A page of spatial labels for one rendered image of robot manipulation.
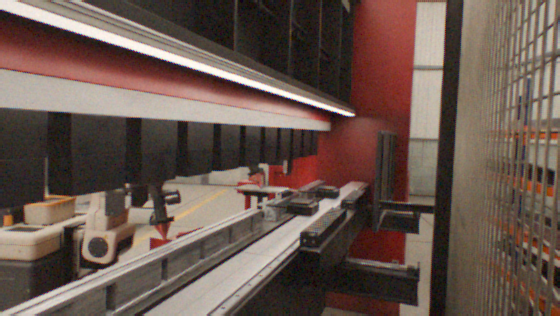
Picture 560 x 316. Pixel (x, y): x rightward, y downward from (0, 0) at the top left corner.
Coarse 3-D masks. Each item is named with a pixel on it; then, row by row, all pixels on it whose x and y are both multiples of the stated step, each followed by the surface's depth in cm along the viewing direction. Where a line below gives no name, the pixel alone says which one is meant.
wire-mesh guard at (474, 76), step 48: (480, 0) 65; (480, 48) 61; (528, 48) 33; (480, 96) 59; (480, 144) 55; (528, 144) 31; (480, 192) 52; (480, 240) 50; (528, 240) 29; (480, 288) 48; (528, 288) 29
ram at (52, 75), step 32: (0, 32) 63; (32, 32) 68; (0, 64) 63; (32, 64) 68; (64, 64) 74; (96, 64) 81; (128, 64) 90; (160, 64) 101; (0, 96) 63; (32, 96) 68; (64, 96) 74; (96, 96) 82; (128, 96) 90; (160, 96) 101; (192, 96) 115; (224, 96) 134; (256, 96) 159; (320, 128) 263
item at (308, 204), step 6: (300, 198) 168; (258, 204) 169; (264, 204) 169; (270, 204) 169; (288, 204) 161; (294, 204) 160; (300, 204) 159; (306, 204) 159; (312, 204) 163; (318, 204) 166; (288, 210) 160; (294, 210) 159; (300, 210) 158; (306, 210) 157; (312, 210) 157; (318, 210) 166
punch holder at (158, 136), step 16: (128, 128) 96; (144, 128) 96; (160, 128) 102; (176, 128) 109; (128, 144) 96; (144, 144) 96; (160, 144) 102; (176, 144) 109; (128, 160) 97; (144, 160) 97; (160, 160) 103; (128, 176) 97; (144, 176) 97; (160, 176) 103
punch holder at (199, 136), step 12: (180, 132) 115; (192, 132) 116; (204, 132) 123; (180, 144) 115; (192, 144) 117; (204, 144) 123; (180, 156) 115; (192, 156) 117; (204, 156) 123; (180, 168) 116; (192, 168) 117; (204, 168) 124
